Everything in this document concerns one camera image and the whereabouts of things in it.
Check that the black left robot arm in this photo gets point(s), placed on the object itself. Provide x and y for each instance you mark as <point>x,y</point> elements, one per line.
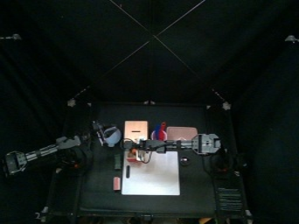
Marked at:
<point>43,151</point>

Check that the pink square tray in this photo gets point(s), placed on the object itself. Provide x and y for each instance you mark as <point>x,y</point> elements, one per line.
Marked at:
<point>182,133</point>

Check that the red toy utensil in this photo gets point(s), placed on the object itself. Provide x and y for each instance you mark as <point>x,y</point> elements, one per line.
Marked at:
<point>163,128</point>

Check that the pink toy block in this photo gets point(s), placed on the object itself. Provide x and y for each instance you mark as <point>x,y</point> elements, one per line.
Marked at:
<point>117,183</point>

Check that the grey frame corner bracket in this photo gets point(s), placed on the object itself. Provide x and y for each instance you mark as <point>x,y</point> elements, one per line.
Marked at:
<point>71,102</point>
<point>292,38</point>
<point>226,105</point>

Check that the dark green toy block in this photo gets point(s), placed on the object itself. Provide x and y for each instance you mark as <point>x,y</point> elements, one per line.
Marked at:
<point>117,162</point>

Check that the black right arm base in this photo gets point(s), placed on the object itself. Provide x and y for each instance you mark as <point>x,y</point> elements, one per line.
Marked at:
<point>222,164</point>

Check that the small dark round object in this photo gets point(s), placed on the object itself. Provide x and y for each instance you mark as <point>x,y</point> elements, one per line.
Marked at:
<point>185,160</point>

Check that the blue toy utensil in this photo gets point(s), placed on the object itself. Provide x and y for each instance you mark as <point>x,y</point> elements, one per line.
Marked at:
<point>158,130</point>

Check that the white cutting board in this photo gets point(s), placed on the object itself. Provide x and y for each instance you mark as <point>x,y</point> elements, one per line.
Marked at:
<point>155,178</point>

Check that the white utensil cup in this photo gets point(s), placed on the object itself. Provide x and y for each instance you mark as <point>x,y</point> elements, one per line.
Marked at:
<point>159,136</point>

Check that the light blue round plate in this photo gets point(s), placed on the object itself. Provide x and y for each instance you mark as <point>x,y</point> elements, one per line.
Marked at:
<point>114,136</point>

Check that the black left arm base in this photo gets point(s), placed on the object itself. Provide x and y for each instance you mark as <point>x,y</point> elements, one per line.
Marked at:
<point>73,159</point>

